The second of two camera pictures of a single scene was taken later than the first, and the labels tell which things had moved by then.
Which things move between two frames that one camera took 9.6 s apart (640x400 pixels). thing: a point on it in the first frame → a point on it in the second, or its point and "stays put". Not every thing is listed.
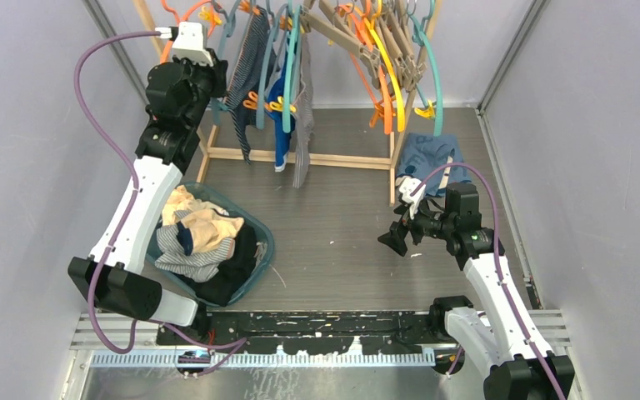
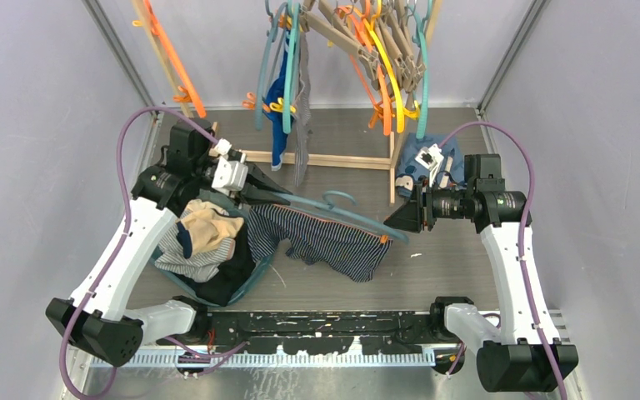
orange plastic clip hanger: [170, 47] → [188, 95]
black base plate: [332, 332] stays put
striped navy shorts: [252, 73] → [356, 254]
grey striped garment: [199, 266] stays put
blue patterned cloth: [425, 157] stays put
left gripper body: [207, 82] → [233, 195]
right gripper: [396, 237] → [408, 216]
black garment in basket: [219, 289] stays put
